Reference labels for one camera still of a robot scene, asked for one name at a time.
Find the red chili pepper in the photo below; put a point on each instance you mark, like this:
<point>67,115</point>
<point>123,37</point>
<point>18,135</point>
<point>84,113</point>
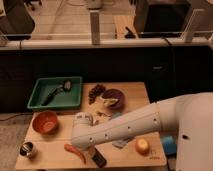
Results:
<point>75,151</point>

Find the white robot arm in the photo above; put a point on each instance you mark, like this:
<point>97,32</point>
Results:
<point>190,115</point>

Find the green plastic tray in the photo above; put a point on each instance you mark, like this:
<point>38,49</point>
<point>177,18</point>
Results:
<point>61,101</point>

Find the dark grape bunch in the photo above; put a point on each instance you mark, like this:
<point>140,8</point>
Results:
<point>96,91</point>

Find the purple bowl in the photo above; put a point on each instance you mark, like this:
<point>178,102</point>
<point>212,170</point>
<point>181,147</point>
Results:
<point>113,99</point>

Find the blue sponge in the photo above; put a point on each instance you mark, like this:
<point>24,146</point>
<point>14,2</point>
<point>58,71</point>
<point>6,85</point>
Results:
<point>116,115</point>

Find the crumpled blue-grey cloth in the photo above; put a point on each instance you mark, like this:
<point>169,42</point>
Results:
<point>121,143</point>

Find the orange round fruit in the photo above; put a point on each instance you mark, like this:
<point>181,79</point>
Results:
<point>142,146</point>

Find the orange bowl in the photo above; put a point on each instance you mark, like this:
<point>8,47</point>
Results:
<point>45,122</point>

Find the black remote control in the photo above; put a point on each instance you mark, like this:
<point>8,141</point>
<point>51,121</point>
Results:
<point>97,157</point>

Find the wooden table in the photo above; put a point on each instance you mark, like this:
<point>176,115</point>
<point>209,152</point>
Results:
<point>51,155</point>

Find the small metal cup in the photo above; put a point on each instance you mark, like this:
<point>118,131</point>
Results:
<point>28,150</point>

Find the black office chair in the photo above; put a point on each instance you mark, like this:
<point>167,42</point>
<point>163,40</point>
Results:
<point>16,23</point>

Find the black handled brush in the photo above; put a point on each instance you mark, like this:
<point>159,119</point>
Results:
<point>65,86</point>

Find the white railing post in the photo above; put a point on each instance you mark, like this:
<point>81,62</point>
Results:
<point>95,27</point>

